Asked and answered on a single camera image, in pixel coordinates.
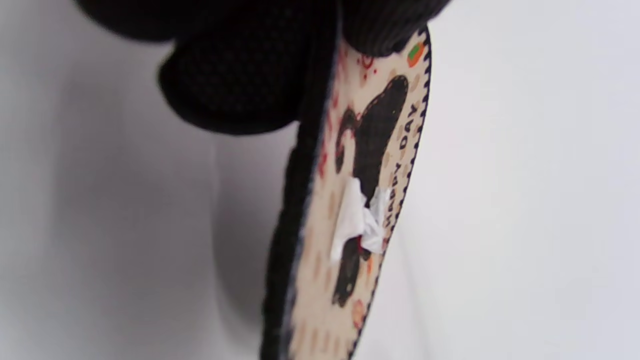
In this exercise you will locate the person's left hand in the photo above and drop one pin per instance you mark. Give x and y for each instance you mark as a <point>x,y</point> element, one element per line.
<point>240,75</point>

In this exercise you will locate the white paper scraps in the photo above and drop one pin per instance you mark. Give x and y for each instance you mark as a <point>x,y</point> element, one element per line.
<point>352,215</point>

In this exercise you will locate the black cat round coaster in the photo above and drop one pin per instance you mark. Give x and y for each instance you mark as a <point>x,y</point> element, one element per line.
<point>320,300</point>

